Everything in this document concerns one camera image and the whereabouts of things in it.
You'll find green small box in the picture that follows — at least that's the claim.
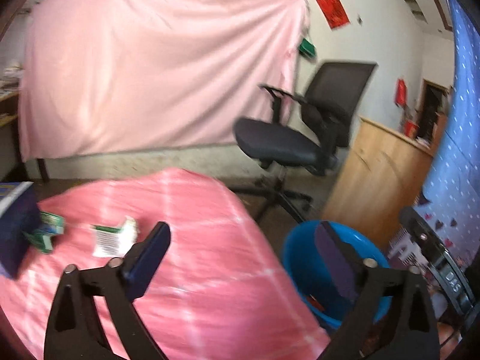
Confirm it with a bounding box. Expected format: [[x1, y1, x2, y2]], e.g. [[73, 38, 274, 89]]
[[24, 211, 65, 254]]

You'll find wooden shelf desk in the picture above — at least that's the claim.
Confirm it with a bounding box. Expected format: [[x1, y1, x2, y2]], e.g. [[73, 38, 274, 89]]
[[1, 90, 20, 180]]

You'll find black office chair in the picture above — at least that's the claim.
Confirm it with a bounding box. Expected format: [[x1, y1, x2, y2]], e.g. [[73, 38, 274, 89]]
[[231, 60, 378, 224]]

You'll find blue plastic bucket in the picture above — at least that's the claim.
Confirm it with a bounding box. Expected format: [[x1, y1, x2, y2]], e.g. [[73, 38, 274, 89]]
[[281, 220, 391, 333]]

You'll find blue cardboard box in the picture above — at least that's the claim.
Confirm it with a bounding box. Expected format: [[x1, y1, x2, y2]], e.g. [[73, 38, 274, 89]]
[[0, 181, 41, 280]]

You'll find stack of papers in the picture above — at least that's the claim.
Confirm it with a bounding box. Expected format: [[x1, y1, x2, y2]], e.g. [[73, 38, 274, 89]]
[[0, 61, 24, 96]]

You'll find pink plaid bed cover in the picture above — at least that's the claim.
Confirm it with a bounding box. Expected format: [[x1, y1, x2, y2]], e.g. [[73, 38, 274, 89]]
[[1, 168, 329, 359]]

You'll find wooden cabinet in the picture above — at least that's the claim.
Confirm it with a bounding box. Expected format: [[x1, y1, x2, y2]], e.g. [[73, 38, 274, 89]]
[[320, 117, 434, 250]]

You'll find red diamond wall sticker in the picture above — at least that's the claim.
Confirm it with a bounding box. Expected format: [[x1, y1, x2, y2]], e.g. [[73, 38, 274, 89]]
[[316, 0, 350, 30]]

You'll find blue polka dot curtain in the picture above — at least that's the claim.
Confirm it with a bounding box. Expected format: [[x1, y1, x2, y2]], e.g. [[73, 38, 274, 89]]
[[385, 0, 480, 308]]

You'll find green hanging pouch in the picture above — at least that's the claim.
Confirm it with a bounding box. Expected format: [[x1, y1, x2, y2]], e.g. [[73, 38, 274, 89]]
[[298, 37, 317, 59]]

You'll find white green paper wrapper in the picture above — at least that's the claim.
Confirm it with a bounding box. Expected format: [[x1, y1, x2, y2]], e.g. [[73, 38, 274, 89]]
[[92, 216, 138, 258]]

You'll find pink hanging sheet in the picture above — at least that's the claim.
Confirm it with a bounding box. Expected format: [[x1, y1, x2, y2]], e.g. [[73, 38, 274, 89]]
[[19, 0, 308, 160]]

